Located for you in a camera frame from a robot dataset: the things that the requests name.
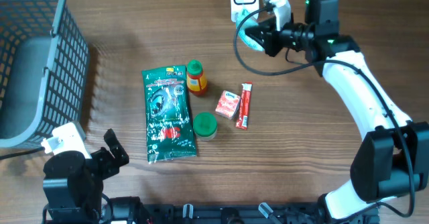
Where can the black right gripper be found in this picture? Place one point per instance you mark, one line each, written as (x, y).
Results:
(267, 40)

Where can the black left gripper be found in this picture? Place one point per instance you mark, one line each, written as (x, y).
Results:
(110, 165)

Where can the green foil snack bag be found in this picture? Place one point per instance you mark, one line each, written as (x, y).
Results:
(169, 132)

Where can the red white tissue packet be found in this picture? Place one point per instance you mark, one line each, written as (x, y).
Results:
(228, 104)

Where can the red stick sachet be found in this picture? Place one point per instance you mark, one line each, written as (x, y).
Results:
(242, 121)

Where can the green lid clear jar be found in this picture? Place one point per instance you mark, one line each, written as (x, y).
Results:
(205, 126)

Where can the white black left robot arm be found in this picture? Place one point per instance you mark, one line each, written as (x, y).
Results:
(73, 186)

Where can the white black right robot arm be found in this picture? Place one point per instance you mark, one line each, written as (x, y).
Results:
(392, 160)

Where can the red sauce bottle green cap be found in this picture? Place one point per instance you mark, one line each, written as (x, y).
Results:
(196, 80)

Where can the grey plastic mesh basket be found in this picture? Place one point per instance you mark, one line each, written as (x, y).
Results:
(44, 65)

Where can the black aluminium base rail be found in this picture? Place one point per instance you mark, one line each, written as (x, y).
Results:
(234, 214)

